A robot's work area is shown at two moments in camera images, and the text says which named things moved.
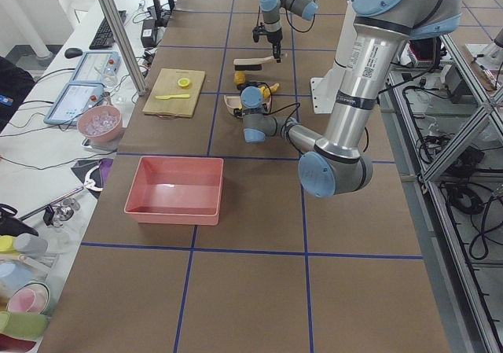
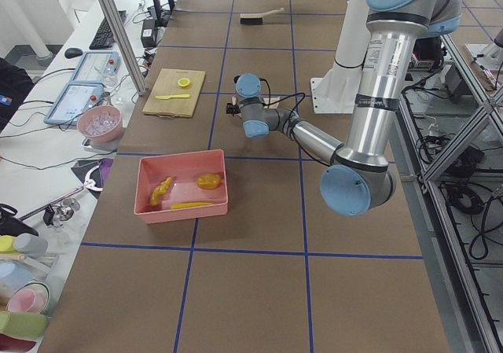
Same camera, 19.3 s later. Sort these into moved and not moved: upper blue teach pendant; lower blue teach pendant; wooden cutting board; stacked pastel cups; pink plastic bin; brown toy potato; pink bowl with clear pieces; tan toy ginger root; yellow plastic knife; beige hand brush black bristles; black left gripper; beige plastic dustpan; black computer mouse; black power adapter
Moved: tan toy ginger root; brown toy potato; beige plastic dustpan; pink plastic bin; black left gripper; beige hand brush black bristles
Not moved: wooden cutting board; yellow plastic knife; black computer mouse; black power adapter; stacked pastel cups; pink bowl with clear pieces; lower blue teach pendant; upper blue teach pendant
